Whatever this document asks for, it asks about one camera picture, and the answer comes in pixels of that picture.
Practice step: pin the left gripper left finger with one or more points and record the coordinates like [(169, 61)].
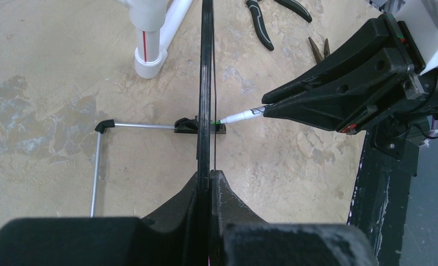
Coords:
[(94, 238)]

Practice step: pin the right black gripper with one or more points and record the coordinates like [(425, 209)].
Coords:
[(374, 76)]

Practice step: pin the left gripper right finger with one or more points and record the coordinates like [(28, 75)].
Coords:
[(240, 237)]

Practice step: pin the small black-framed whiteboard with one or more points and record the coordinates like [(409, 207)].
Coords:
[(199, 234)]

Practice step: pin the white whiteboard marker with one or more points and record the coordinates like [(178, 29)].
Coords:
[(245, 115)]

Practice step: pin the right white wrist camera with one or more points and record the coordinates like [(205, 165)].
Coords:
[(421, 18)]

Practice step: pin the black-handled wire stripper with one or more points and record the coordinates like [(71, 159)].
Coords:
[(259, 23)]

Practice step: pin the white PVC pipe frame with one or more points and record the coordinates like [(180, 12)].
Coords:
[(156, 23)]

